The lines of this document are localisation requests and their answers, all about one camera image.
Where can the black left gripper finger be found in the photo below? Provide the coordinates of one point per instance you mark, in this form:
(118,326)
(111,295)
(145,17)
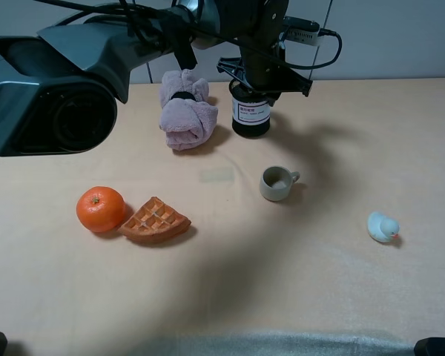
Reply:
(272,98)

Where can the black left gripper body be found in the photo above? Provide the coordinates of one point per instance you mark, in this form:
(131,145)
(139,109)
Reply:
(261,65)

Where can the black mesh pen holder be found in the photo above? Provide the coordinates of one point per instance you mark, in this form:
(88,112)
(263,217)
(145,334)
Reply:
(250,111)

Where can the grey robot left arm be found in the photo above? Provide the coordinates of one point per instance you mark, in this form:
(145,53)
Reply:
(59,90)

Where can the beige ceramic mug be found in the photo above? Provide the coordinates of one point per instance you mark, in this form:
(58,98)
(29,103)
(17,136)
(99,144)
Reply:
(276,183)

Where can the pink folded towel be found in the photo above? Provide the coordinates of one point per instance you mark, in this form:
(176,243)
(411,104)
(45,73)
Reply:
(187,119)

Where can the orange waffle piece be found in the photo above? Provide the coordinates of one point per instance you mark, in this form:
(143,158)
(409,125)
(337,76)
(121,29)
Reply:
(154,223)

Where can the light blue rubber duck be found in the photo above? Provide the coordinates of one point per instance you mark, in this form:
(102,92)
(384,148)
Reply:
(382,228)

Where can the orange mandarin fruit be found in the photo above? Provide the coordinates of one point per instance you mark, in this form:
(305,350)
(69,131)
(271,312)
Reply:
(101,209)

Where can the black right base corner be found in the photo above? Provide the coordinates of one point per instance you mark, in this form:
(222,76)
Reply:
(431,346)

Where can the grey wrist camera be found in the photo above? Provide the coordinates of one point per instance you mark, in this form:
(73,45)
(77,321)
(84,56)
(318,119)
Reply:
(300,31)

